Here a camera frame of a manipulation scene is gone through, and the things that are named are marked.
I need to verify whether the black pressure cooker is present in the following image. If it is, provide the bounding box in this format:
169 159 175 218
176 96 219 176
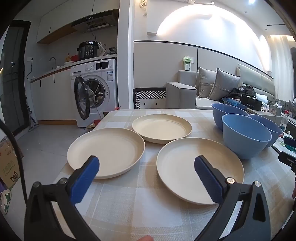
77 41 100 60

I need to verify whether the white upper kitchen cabinet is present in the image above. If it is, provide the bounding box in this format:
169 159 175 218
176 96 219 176
36 0 121 44

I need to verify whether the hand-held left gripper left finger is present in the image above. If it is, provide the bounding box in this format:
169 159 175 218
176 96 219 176
24 155 100 241

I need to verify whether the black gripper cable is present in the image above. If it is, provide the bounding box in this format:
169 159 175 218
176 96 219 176
0 119 25 202

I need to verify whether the brown cardboard box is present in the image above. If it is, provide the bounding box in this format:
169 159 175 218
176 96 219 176
0 137 24 191

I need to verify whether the white floor mop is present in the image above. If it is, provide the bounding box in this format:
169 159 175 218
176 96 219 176
27 105 40 133

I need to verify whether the grey sofa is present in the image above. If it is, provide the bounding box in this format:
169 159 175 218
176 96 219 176
166 64 276 110

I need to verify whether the white green slipper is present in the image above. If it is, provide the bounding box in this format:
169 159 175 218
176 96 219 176
0 189 12 215

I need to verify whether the blue bowl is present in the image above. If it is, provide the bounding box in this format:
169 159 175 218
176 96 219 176
222 113 273 160
212 103 249 130
249 114 283 148

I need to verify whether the red open box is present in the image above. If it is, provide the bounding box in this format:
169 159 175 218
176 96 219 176
84 119 104 129

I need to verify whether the clear plastic bottle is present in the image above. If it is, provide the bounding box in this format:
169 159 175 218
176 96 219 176
280 110 290 131

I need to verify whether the tissue box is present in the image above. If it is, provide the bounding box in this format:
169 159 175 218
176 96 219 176
269 104 282 116

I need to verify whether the cream round plate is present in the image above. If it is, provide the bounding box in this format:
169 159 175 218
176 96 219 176
132 113 193 144
67 128 146 179
156 137 245 205

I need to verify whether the white kitchen counter cabinet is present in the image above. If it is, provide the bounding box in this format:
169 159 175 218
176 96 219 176
30 63 78 126

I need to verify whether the grey sofa cushion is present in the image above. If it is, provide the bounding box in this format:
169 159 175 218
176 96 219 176
198 67 218 98
208 68 241 101

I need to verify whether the black frame dining chair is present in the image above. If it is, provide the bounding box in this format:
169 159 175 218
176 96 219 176
133 87 167 110

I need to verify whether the black jacket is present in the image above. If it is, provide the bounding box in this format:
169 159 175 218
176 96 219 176
225 85 258 100

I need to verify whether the black electronic box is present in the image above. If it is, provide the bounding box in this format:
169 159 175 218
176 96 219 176
240 94 263 110

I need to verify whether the steel range hood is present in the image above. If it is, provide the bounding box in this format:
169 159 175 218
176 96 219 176
71 11 116 33

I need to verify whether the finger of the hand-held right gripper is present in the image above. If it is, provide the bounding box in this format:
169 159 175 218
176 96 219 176
283 136 296 149
278 151 296 172

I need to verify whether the black framed glass door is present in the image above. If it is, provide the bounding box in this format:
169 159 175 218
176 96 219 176
0 20 32 137

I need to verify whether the white washing machine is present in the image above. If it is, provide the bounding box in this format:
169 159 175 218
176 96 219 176
70 59 117 128

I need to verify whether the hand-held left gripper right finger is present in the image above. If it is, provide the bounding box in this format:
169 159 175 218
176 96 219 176
194 155 271 241

